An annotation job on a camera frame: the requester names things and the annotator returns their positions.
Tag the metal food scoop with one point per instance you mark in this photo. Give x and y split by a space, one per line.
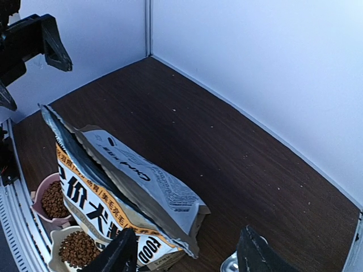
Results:
229 263

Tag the brown kibble in yellow bowl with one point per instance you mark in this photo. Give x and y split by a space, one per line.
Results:
78 250

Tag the pink pet bowl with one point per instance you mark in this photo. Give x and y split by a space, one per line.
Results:
37 207

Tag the brown dog food bag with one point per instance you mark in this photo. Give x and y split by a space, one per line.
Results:
108 187

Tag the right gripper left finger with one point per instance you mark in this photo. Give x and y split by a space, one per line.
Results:
119 255

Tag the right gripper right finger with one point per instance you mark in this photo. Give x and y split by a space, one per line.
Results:
270 259

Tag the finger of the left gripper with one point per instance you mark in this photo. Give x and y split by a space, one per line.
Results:
54 50
6 100

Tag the brown kibble in pink bowl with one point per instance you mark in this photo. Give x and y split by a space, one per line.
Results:
52 201

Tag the right aluminium frame post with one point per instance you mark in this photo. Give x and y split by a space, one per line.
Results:
354 258

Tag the aluminium frame post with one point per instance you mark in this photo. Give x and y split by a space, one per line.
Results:
149 27
354 258

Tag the left aluminium frame post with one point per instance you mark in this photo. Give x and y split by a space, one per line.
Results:
149 27

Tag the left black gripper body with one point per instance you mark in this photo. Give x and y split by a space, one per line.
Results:
20 41

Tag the yellow pet bowl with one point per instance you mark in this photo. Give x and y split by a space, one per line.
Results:
57 236

